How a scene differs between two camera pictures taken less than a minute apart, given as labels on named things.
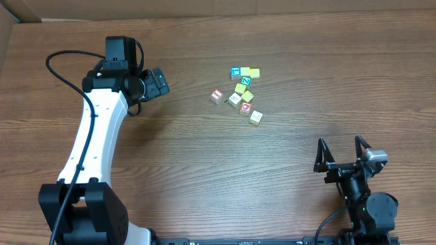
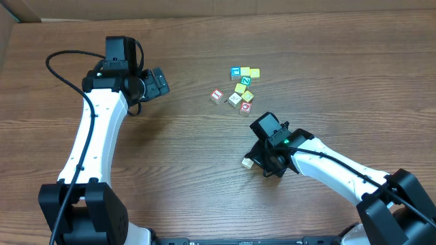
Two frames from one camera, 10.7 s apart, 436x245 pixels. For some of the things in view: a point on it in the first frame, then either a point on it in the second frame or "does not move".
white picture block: [235, 99] does not move
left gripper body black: [150, 88] does not move
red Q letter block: [245, 108] does not move
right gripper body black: [338, 171] -> [261, 154]
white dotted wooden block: [255, 118] -> [247, 163]
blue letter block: [235, 73] does not move
